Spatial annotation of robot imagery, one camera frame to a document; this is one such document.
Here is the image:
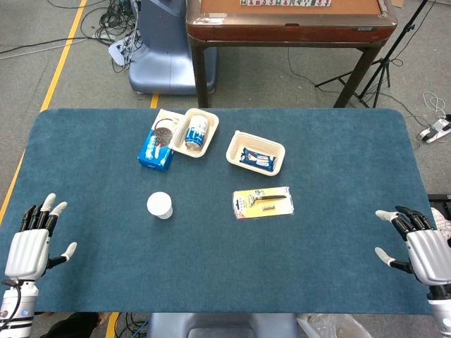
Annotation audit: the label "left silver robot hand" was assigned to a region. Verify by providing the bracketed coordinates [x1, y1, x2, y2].
[4, 192, 78, 282]

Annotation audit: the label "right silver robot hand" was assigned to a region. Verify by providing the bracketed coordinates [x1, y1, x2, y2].
[373, 206, 451, 287]

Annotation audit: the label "white paper cup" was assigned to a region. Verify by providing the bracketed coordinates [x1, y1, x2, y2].
[146, 191, 174, 220]

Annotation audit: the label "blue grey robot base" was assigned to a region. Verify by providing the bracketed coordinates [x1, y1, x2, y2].
[128, 0, 218, 95]

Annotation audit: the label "black box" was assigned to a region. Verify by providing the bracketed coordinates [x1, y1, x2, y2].
[427, 193, 451, 212]

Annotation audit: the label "clear plastic bag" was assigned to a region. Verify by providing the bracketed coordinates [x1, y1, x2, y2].
[296, 313, 371, 338]

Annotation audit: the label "white power strip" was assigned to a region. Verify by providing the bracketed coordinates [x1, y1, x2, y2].
[416, 115, 451, 144]

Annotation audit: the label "blue Oreo cookie box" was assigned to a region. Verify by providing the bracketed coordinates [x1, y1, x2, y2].
[137, 108, 186, 173]

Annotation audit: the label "yellow razor blister pack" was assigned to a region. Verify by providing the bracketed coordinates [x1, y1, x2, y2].
[232, 186, 295, 221]

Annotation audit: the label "blue table mat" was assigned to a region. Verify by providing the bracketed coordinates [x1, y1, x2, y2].
[0, 108, 435, 315]

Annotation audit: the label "blue Oreo cookie pack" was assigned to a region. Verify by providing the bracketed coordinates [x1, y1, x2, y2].
[240, 147, 278, 170]

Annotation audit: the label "beige tray holding cookie pack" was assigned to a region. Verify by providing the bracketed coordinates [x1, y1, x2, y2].
[225, 130, 286, 175]

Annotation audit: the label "black tripod stand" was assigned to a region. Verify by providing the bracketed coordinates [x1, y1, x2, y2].
[314, 0, 431, 108]

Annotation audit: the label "beige tray holding can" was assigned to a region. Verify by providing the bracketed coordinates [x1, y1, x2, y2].
[168, 108, 220, 158]

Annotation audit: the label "blue and white drink can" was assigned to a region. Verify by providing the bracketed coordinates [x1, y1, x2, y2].
[184, 115, 209, 150]

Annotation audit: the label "blue grey robot torso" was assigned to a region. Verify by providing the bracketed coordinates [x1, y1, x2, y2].
[146, 312, 300, 338]

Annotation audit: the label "white socket hub with plugs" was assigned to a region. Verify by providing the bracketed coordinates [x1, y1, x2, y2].
[107, 37, 137, 67]

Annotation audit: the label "brown mahjong table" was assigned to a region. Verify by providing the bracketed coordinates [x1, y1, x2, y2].
[185, 0, 399, 109]

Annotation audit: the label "row of mahjong tiles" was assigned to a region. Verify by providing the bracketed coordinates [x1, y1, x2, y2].
[240, 0, 332, 8]

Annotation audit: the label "tangled black floor cables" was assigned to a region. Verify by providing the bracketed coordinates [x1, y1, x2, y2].
[0, 0, 142, 74]

